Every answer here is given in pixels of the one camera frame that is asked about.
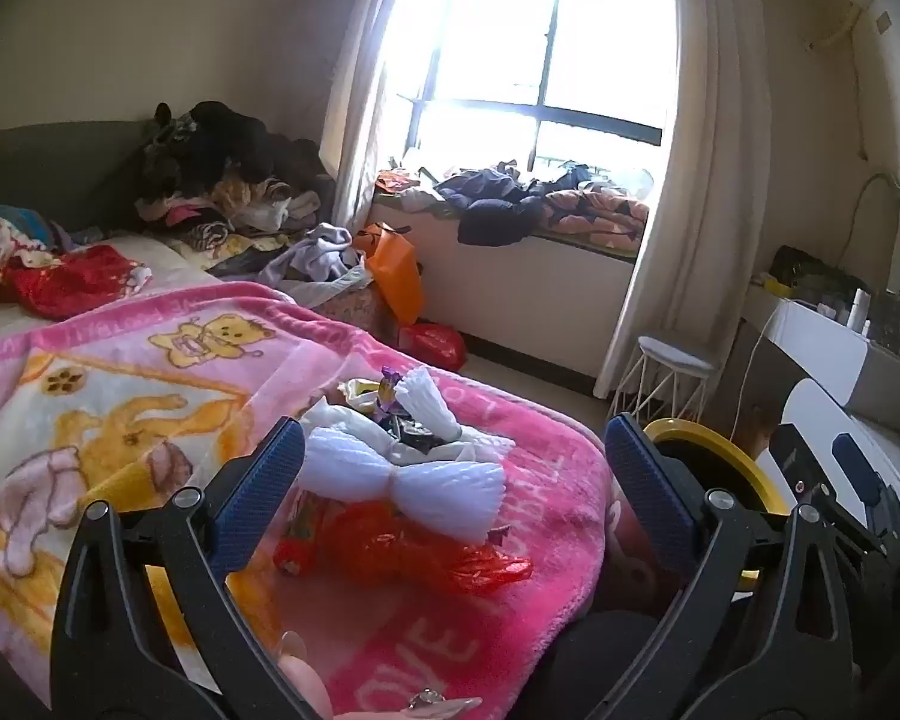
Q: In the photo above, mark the orange paper bag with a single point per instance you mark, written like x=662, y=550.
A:
x=397, y=270

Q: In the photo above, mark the red cloth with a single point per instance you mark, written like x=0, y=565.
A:
x=67, y=281

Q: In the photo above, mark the black-framed window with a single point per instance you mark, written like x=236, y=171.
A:
x=547, y=52

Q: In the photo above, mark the purple candy wrapper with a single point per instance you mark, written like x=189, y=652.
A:
x=387, y=390

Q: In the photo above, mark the cream mattress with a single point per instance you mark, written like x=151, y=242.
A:
x=172, y=270

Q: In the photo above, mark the large white foam net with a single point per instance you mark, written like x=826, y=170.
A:
x=405, y=484

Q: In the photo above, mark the pile of dark clothes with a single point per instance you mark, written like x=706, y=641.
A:
x=217, y=150

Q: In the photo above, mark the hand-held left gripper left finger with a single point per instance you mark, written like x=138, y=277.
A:
x=259, y=480

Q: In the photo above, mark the dark candy wrapper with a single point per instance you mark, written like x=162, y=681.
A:
x=414, y=431

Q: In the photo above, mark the dark blue clothes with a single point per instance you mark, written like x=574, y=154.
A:
x=487, y=202

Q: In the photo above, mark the dark bag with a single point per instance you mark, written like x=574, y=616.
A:
x=802, y=270

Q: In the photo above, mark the person's left hand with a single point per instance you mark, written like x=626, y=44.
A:
x=322, y=679

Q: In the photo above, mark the white vanity table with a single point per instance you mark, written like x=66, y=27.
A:
x=817, y=345

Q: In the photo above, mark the colourful printed cloth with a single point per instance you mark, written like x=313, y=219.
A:
x=0, y=232

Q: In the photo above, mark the white scalloped cabinet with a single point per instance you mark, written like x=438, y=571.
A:
x=814, y=401

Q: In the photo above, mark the red shopping bag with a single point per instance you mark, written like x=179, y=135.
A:
x=435, y=345

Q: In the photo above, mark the pink printed blanket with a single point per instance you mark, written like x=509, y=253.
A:
x=120, y=390

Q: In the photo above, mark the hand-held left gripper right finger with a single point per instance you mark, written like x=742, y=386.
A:
x=645, y=480

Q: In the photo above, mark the grey headboard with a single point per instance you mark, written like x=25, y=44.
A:
x=60, y=165

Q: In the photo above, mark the small white foam net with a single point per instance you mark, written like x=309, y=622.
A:
x=429, y=401

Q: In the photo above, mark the floral fabric basket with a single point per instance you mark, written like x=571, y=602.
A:
x=352, y=307

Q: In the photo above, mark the grey and white clothes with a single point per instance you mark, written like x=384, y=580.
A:
x=315, y=251

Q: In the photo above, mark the red plastic bag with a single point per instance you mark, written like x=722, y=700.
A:
x=390, y=549

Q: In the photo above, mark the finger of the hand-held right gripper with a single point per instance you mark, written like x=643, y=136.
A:
x=786, y=457
x=853, y=461

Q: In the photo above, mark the cream curtain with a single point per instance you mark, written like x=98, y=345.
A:
x=360, y=127
x=712, y=165

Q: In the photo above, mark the yellow-rimmed black bin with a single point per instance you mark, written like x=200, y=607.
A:
x=742, y=465

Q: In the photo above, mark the white bottle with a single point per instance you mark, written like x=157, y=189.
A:
x=860, y=307

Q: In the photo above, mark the yellow snack wrapper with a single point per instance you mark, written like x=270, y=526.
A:
x=354, y=388

